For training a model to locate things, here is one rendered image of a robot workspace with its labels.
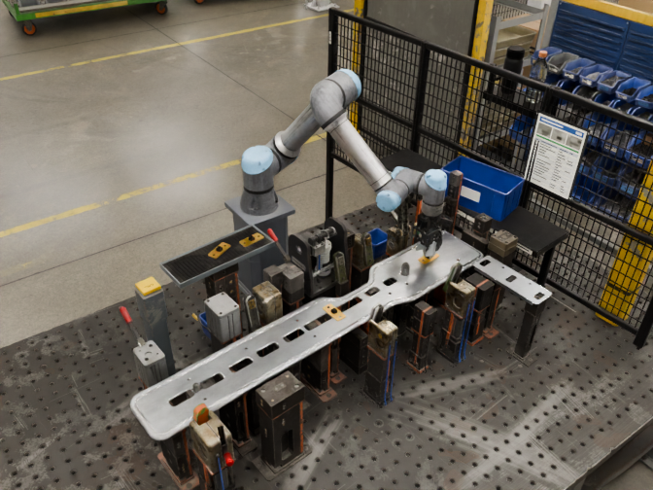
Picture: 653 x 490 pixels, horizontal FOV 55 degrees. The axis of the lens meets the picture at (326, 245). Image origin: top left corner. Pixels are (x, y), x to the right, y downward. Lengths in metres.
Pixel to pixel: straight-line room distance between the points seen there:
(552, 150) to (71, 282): 2.82
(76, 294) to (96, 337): 1.39
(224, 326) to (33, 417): 0.76
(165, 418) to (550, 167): 1.68
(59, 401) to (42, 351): 0.27
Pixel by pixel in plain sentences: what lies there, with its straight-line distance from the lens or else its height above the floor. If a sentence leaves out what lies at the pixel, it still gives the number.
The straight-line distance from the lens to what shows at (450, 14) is 4.26.
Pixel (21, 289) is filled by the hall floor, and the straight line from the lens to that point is 4.14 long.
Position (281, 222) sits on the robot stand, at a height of 1.05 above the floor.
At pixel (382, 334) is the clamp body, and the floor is 1.03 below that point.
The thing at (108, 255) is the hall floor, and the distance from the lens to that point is 4.23.
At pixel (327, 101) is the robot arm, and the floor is 1.61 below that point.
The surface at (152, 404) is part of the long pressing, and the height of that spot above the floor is 1.00.
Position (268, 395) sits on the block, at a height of 1.03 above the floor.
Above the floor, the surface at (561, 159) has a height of 1.30.
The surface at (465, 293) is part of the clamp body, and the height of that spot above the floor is 1.04.
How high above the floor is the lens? 2.44
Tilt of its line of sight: 36 degrees down
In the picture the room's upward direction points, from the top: 1 degrees clockwise
